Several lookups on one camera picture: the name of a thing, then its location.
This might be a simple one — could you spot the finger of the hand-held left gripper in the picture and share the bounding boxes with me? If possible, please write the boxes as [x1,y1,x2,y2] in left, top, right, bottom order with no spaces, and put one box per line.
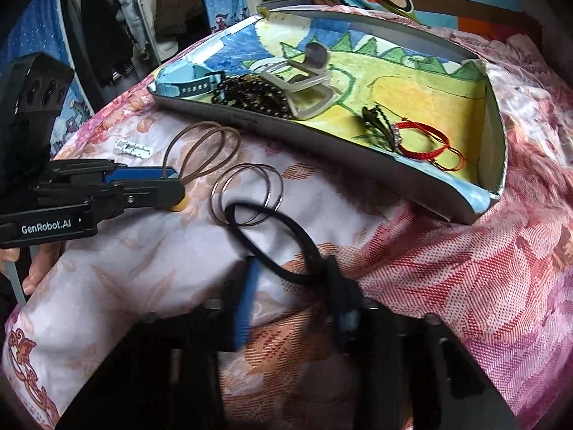
[38,180,188,219]
[49,159,180,185]

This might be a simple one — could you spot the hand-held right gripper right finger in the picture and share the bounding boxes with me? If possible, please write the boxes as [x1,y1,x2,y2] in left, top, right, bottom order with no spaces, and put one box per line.
[323,254,522,430]

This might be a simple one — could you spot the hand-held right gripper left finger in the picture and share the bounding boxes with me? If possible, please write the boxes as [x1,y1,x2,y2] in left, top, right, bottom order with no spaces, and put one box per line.
[58,256,264,430]

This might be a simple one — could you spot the brown cord with yellow bead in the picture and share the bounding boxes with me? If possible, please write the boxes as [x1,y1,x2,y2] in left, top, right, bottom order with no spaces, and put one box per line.
[162,121,242,212]

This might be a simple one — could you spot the black hair tie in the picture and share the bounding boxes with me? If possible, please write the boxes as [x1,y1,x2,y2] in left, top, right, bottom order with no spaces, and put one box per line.
[225,204,342,286]

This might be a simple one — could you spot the blue smart watch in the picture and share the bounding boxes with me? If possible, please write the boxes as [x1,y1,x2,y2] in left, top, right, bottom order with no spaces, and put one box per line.
[154,65,227,98]

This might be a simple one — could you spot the black bead bracelet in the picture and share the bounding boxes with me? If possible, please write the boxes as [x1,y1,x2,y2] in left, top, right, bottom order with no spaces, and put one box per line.
[212,74,297,120]

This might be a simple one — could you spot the red string bracelet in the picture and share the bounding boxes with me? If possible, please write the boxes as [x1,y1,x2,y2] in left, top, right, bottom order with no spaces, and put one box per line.
[394,120,466,172]

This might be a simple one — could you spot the dark green hair clip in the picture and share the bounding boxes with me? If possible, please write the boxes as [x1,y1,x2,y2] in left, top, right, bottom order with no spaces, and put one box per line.
[351,105,400,152]

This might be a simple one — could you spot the beige hair claw clip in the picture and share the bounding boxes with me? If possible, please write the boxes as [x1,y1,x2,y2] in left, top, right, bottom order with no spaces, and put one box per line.
[260,42,347,121]

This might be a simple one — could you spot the cardboard tray with dinosaur drawing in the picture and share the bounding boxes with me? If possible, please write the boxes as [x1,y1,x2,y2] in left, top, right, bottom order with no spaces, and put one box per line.
[148,2,509,225]

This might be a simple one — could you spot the person's left hand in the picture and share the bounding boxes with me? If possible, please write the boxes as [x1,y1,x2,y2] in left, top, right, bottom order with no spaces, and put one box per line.
[0,244,61,296]

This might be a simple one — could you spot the white rhinestone hair clip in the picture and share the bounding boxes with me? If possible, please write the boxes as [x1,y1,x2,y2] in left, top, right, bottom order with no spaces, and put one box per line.
[115,139,153,159]

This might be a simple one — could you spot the pink floral bed blanket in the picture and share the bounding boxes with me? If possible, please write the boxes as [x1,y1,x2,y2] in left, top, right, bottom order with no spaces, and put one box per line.
[0,4,573,430]

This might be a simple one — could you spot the silver metal bangles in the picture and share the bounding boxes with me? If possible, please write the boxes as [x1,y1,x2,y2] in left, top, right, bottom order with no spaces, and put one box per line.
[210,163,285,227]

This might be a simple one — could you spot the hanging clothes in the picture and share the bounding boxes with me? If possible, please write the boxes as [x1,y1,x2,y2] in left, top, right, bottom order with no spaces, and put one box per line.
[67,0,207,87]

